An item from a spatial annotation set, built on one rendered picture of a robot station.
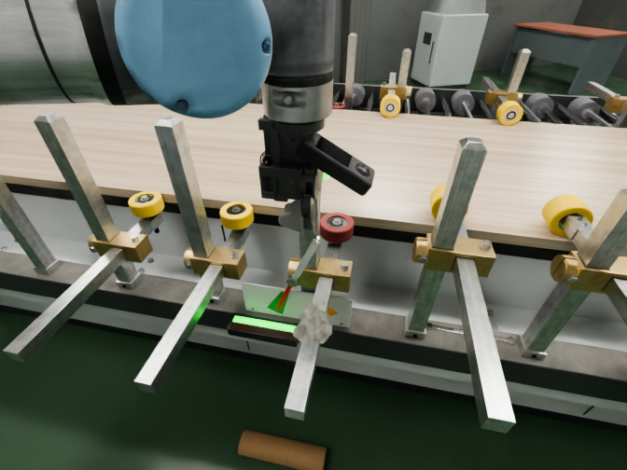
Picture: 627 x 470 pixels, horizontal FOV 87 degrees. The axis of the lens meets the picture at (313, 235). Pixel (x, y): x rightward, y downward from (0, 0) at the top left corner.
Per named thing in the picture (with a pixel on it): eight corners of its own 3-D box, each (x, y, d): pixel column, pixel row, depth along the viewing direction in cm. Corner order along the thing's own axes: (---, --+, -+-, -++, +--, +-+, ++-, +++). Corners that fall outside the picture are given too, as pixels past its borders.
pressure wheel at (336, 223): (348, 269, 80) (352, 232, 72) (316, 265, 81) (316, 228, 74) (352, 248, 86) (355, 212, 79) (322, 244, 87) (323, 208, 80)
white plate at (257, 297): (349, 328, 78) (352, 300, 71) (245, 311, 82) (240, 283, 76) (349, 326, 78) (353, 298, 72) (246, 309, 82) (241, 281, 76)
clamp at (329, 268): (348, 293, 71) (350, 277, 67) (287, 283, 73) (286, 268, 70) (351, 275, 75) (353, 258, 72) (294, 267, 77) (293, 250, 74)
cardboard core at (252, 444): (322, 470, 108) (236, 449, 113) (322, 478, 113) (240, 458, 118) (327, 444, 114) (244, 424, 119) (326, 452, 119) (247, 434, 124)
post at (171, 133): (221, 307, 85) (171, 122, 55) (208, 305, 85) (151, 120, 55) (227, 297, 87) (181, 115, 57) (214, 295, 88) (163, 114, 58)
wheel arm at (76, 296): (30, 366, 58) (16, 352, 55) (13, 362, 59) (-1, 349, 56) (164, 223, 91) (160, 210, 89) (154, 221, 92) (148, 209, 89)
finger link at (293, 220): (283, 236, 57) (279, 190, 52) (315, 241, 56) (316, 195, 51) (277, 248, 55) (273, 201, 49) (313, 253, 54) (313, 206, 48)
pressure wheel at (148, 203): (176, 233, 91) (164, 198, 83) (146, 244, 87) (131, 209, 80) (167, 220, 96) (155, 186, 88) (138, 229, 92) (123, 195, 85)
